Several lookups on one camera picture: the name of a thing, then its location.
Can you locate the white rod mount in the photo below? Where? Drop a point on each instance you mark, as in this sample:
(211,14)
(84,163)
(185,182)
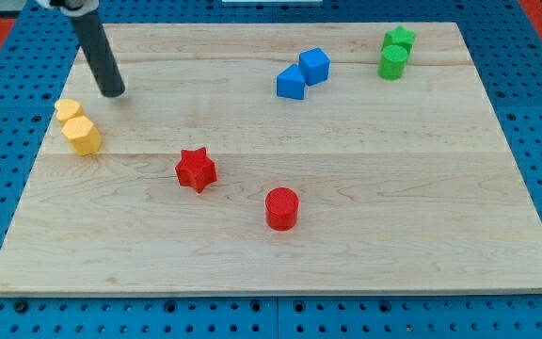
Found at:
(70,8)

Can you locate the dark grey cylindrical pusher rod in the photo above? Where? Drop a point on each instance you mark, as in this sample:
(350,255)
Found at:
(94,43)

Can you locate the wooden board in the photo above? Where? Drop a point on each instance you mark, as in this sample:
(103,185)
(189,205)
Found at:
(273,160)

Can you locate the yellow heart block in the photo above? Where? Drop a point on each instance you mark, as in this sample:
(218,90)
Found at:
(67,109)

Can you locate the yellow hexagon block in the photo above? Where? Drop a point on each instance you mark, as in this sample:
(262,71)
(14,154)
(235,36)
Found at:
(83,135)

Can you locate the red star block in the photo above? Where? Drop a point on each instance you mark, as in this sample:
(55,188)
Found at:
(196,169)

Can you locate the blue triangle block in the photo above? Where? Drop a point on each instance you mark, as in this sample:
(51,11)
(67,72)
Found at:
(290,83)

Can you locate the blue cube block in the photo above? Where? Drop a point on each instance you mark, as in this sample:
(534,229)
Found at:
(314,65)

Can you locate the red cylinder block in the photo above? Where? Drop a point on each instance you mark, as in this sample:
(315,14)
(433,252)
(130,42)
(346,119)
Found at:
(281,208)

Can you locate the green cylinder block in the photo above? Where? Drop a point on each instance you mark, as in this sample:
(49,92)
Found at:
(393,61)

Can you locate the green star block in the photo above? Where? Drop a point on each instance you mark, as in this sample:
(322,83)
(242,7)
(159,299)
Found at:
(400,36)

